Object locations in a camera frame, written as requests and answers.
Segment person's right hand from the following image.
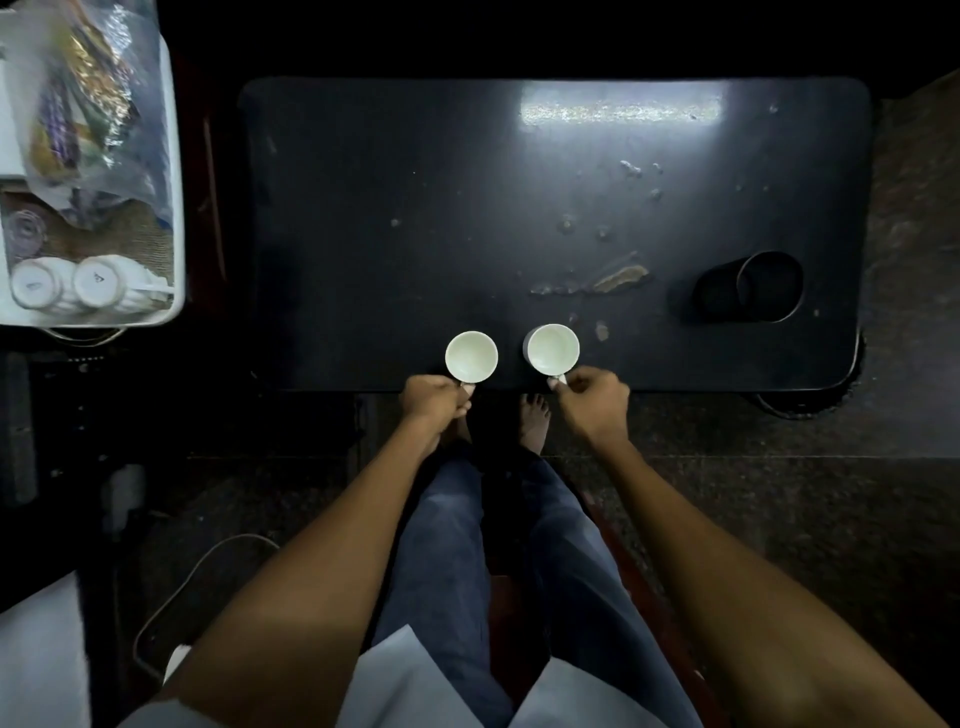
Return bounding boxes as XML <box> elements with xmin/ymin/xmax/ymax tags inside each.
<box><xmin>547</xmin><ymin>366</ymin><xmax>633</xmax><ymax>451</ymax></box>

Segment person's left hand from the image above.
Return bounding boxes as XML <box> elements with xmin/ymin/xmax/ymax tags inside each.
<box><xmin>398</xmin><ymin>373</ymin><xmax>474</xmax><ymax>445</ymax></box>

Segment white cup with handle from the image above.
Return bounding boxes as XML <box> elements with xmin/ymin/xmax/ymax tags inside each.
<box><xmin>522</xmin><ymin>323</ymin><xmax>582</xmax><ymax>388</ymax></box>
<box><xmin>444</xmin><ymin>330</ymin><xmax>500</xmax><ymax>399</ymax></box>

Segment person's right forearm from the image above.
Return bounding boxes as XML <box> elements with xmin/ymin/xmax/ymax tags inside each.
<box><xmin>588</xmin><ymin>435</ymin><xmax>950</xmax><ymax>728</ymax></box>

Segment person's left forearm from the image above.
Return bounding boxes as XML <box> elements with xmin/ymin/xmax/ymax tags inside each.
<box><xmin>153</xmin><ymin>423</ymin><xmax>451</xmax><ymax>728</ymax></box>

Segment person's right foot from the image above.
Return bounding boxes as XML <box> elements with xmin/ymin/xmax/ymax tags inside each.
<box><xmin>519</xmin><ymin>393</ymin><xmax>553</xmax><ymax>456</ymax></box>

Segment person's blue jeans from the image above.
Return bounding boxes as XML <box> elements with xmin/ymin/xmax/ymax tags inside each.
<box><xmin>371</xmin><ymin>442</ymin><xmax>706</xmax><ymax>728</ymax></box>

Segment black cylindrical cup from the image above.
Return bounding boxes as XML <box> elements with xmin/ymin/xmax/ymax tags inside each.
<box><xmin>691</xmin><ymin>250</ymin><xmax>805</xmax><ymax>325</ymax></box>

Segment black round table base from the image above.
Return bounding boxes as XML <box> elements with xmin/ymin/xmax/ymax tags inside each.
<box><xmin>750</xmin><ymin>333</ymin><xmax>867</xmax><ymax>421</ymax></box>

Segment person's white shirt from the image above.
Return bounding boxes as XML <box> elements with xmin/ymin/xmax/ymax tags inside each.
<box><xmin>120</xmin><ymin>624</ymin><xmax>670</xmax><ymax>728</ymax></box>

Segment small grey box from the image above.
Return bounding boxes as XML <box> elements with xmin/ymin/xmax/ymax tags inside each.
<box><xmin>103</xmin><ymin>464</ymin><xmax>148</xmax><ymax>535</ymax></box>

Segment white plastic tray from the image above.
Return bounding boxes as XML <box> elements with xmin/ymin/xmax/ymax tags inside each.
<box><xmin>0</xmin><ymin>0</ymin><xmax>187</xmax><ymax>330</ymax></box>

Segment upturned white ribbed cup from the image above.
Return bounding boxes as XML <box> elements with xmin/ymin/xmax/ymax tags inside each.
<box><xmin>72</xmin><ymin>254</ymin><xmax>176</xmax><ymax>313</ymax></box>
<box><xmin>9</xmin><ymin>257</ymin><xmax>78</xmax><ymax>313</ymax></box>

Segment brown woven mat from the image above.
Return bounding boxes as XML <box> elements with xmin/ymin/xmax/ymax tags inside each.
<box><xmin>0</xmin><ymin>191</ymin><xmax>176</xmax><ymax>303</ymax></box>

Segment clear drinking glass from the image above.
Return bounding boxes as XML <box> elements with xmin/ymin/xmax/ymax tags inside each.
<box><xmin>3</xmin><ymin>210</ymin><xmax>51</xmax><ymax>261</ymax></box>

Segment clear plastic bag of packets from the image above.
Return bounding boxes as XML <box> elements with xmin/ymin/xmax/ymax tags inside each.
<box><xmin>0</xmin><ymin>0</ymin><xmax>175</xmax><ymax>231</ymax></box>

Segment white cloth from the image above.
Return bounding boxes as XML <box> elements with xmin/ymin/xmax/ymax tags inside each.
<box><xmin>0</xmin><ymin>572</ymin><xmax>92</xmax><ymax>728</ymax></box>

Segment white cable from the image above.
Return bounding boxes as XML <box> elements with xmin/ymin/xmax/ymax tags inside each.
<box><xmin>132</xmin><ymin>533</ymin><xmax>283</xmax><ymax>681</ymax></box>

